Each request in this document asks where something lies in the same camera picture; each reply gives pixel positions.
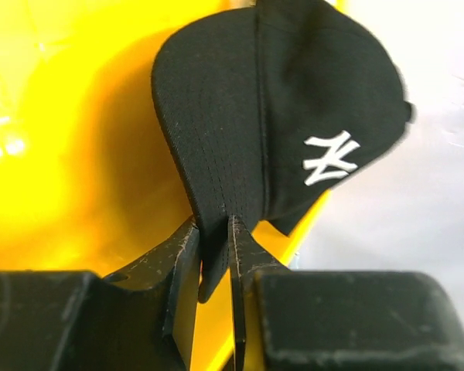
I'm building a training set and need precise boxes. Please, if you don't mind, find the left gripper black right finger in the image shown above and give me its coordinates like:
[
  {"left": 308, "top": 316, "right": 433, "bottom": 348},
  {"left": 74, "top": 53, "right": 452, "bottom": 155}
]
[{"left": 227, "top": 216, "right": 292, "bottom": 370}]

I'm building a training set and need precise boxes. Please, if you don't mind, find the yellow plastic tray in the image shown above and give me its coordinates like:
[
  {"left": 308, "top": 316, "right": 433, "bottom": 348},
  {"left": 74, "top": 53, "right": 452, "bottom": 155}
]
[{"left": 0, "top": 1, "right": 317, "bottom": 370}]

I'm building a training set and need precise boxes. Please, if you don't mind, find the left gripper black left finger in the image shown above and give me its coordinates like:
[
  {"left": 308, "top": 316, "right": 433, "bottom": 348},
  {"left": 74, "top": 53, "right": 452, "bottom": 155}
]
[{"left": 105, "top": 218, "right": 200, "bottom": 370}]

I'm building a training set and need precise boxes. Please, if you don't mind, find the black NY baseball cap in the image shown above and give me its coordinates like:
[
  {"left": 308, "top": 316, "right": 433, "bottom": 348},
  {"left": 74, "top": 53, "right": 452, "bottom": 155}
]
[{"left": 151, "top": 1, "right": 414, "bottom": 302}]

